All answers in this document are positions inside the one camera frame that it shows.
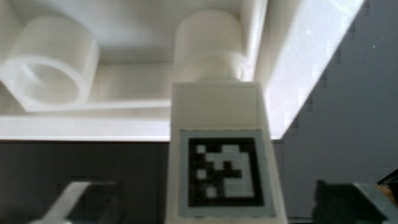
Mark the white chair seat plate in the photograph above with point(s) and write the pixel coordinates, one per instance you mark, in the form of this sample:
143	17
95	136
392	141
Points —
122	65

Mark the translucent gripper right finger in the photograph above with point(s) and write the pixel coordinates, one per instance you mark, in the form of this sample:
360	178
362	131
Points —
381	194

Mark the white tagged chair leg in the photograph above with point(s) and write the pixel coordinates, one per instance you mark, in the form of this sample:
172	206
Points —
223	177

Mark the translucent gripper left finger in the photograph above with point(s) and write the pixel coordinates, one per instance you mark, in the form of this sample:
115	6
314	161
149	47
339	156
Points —
56	216

